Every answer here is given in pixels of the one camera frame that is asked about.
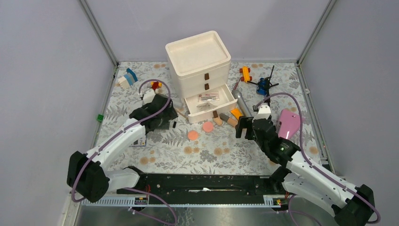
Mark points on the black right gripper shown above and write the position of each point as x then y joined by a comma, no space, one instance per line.
244,123

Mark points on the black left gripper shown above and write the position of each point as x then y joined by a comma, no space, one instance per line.
170,115

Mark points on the clear bag with tweezers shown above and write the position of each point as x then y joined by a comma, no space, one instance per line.
206,106

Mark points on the false eyelash box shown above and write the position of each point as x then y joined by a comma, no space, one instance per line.
208,97

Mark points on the white drawer organizer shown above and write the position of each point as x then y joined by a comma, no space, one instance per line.
201,64

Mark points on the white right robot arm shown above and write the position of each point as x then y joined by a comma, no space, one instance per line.
348,204

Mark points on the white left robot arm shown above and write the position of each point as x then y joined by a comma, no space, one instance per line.
88,172

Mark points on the gold thin makeup pencil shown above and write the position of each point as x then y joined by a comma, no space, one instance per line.
182,115

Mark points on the beige makeup sponge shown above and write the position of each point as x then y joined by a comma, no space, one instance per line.
218,121

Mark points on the orange round makeup puff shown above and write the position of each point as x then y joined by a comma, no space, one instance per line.
192,135

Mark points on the pink round makeup puff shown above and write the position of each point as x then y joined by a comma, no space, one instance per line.
208,127

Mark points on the orange white cream tube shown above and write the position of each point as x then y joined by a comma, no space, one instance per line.
236,113

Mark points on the silver toy microphone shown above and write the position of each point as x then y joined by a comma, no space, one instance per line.
241,103

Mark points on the beige foundation bottle grey cap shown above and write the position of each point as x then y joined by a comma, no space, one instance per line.
231,121

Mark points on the blue toy brick car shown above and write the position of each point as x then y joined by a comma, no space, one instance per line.
262,87

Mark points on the red green white brick toy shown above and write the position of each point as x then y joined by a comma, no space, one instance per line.
156,85

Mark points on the pink plastic scoop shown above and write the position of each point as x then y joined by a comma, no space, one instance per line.
288,124

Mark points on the yellow red toy brick car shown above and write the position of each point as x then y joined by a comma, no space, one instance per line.
245,74

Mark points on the blue white stacked bricks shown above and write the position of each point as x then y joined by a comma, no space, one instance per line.
128,79

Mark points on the green small cube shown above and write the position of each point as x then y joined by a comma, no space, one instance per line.
100,118

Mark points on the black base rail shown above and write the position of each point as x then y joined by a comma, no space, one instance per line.
211,190

